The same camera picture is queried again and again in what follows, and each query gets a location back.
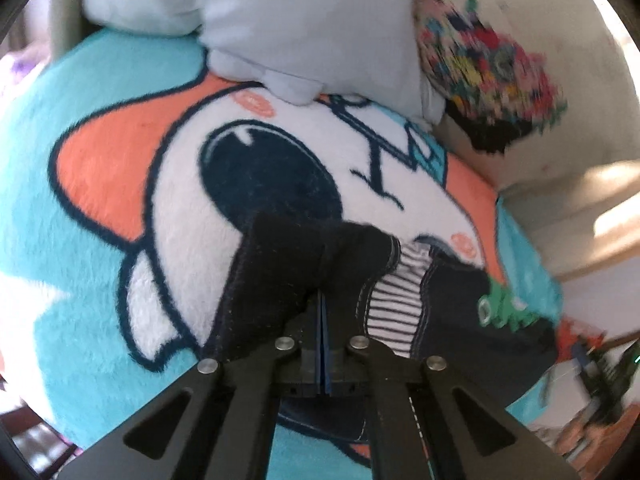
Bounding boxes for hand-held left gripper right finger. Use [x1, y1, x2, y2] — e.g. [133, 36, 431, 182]
[322, 296, 587, 480]

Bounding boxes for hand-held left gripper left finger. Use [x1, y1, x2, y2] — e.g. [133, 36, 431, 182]
[56, 294, 324, 480]

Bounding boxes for dark denim pants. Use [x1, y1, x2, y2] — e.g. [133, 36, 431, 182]
[204, 211, 560, 445]

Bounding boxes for teal cartoon printed plush blanket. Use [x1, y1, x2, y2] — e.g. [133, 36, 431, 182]
[0, 27, 565, 480]

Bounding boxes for cream sofa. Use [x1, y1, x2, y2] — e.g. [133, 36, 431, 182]
[435, 0, 640, 281]

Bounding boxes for floral patterned cloth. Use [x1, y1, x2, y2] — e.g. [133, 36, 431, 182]
[407, 0, 568, 153]

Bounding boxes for light blue plush pillow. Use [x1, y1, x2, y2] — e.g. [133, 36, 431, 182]
[81, 0, 446, 123]

